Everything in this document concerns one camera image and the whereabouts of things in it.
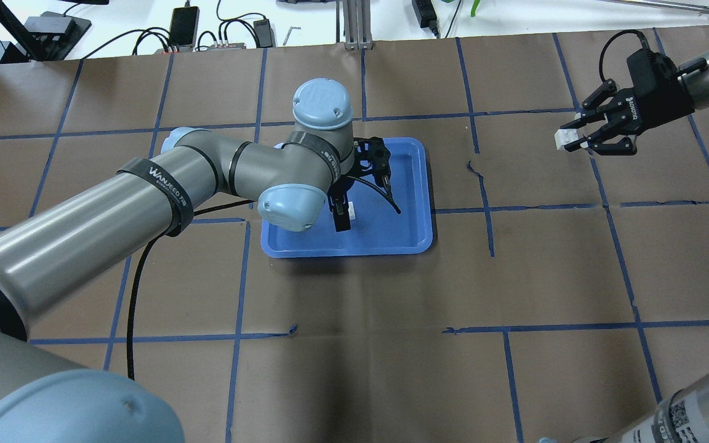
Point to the usb hub with cables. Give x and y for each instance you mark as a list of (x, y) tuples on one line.
[(204, 48)]

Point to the green handled reach grabber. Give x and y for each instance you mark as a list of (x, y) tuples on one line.
[(682, 6)]

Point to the blue plastic tray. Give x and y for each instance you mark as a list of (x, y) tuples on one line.
[(377, 229)]

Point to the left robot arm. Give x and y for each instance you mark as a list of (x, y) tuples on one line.
[(47, 398)]

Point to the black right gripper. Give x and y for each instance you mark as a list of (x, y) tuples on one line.
[(645, 109)]

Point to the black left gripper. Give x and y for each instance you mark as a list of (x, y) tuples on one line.
[(340, 217)]

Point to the black power adapter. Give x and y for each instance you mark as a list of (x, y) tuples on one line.
[(425, 14)]

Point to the black smartphone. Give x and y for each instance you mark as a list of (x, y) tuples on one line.
[(184, 26)]

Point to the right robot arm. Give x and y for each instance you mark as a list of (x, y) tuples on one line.
[(657, 208)]

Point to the aluminium frame post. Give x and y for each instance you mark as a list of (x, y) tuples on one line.
[(354, 24)]

